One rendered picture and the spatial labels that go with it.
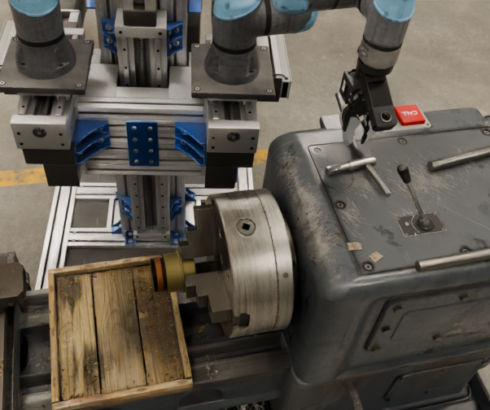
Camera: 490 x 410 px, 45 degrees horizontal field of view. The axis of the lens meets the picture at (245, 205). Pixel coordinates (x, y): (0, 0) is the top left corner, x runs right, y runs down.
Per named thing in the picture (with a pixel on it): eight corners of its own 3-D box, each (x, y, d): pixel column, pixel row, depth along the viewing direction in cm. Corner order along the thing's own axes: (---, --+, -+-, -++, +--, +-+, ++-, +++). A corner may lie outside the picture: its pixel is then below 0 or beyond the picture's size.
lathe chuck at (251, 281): (235, 234, 154) (250, 160, 128) (264, 351, 138) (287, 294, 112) (201, 239, 152) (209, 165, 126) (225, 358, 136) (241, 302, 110)
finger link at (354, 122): (340, 130, 133) (354, 98, 126) (349, 149, 129) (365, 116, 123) (327, 130, 132) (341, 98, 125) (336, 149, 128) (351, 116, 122)
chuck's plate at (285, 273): (248, 233, 155) (266, 159, 128) (278, 348, 139) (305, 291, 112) (235, 234, 154) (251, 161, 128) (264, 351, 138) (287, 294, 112)
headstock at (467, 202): (442, 201, 179) (494, 99, 149) (524, 343, 149) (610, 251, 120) (250, 227, 166) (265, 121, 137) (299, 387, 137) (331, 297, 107)
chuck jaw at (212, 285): (234, 266, 128) (248, 310, 119) (234, 281, 131) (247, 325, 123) (183, 273, 125) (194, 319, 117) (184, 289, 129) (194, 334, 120)
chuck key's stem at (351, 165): (328, 178, 126) (374, 167, 130) (330, 171, 125) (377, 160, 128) (323, 171, 128) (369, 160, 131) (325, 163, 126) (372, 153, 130)
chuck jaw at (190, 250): (228, 246, 133) (224, 195, 130) (233, 253, 128) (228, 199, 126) (178, 254, 131) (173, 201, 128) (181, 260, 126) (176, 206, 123)
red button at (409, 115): (413, 110, 145) (416, 103, 144) (423, 126, 142) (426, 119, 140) (391, 112, 144) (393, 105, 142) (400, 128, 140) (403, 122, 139)
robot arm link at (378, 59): (409, 50, 110) (368, 53, 109) (401, 71, 114) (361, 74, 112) (393, 27, 115) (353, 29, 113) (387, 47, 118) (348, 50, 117)
